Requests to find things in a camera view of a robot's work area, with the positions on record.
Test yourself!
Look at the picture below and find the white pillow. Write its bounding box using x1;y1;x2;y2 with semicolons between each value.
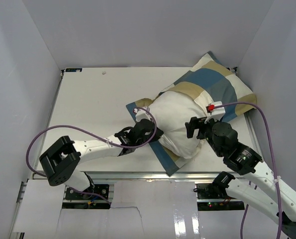
149;91;206;159

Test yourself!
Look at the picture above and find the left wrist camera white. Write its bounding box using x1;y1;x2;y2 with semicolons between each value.
133;107;153;122

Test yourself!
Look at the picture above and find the blue label left corner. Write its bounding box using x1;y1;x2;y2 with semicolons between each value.
65;68;83;73

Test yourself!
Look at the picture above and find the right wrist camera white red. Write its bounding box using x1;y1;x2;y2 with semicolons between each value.
205;101;225;123

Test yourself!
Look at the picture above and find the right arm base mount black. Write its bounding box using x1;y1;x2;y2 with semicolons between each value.
193;171;236;210

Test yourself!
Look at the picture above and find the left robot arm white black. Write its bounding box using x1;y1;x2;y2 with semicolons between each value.
39;119;164;199

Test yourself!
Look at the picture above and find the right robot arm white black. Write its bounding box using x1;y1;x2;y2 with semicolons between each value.
185;117;296;239

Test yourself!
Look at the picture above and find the blue beige white checked pillowcase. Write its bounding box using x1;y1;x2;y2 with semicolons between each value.
126;51;257;176

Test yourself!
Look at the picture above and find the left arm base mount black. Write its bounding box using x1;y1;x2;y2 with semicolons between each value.
64;173;111;209

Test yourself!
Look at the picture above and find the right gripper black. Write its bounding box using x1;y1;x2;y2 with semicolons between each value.
185;116;223;157

